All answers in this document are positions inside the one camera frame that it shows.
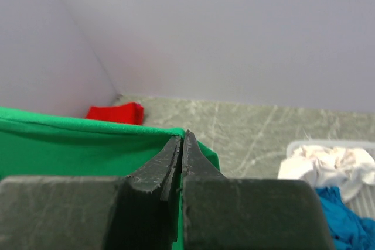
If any green t shirt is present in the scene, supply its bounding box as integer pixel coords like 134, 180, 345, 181
1, 108, 219, 249

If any blue crumpled t shirt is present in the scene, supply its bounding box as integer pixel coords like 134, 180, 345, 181
315, 187, 374, 250

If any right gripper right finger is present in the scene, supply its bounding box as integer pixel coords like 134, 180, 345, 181
182, 132, 335, 249

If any white crumpled t shirt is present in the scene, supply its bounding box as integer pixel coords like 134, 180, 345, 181
277, 145, 374, 203

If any white plastic basket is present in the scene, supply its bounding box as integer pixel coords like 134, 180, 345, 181
286, 139, 374, 219

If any folded red t shirt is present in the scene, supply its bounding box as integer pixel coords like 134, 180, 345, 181
86, 102, 136, 125

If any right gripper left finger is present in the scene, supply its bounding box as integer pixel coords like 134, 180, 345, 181
1, 137, 182, 249

